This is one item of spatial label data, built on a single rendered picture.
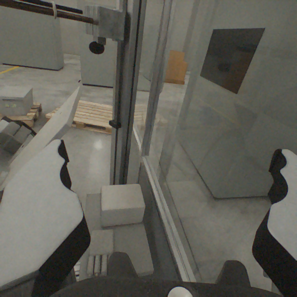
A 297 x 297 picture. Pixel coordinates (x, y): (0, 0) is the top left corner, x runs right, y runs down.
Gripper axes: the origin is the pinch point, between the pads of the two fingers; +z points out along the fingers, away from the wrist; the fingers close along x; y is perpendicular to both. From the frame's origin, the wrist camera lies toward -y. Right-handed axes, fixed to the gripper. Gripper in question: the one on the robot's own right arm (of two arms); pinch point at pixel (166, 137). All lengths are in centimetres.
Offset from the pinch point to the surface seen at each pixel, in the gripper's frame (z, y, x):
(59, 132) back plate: 16.5, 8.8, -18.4
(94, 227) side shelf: 29, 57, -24
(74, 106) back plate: 25.5, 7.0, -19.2
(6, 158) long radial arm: 36, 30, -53
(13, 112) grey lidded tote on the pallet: 238, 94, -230
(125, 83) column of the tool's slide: 56, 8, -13
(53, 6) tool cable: 40.1, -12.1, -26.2
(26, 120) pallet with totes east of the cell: 233, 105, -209
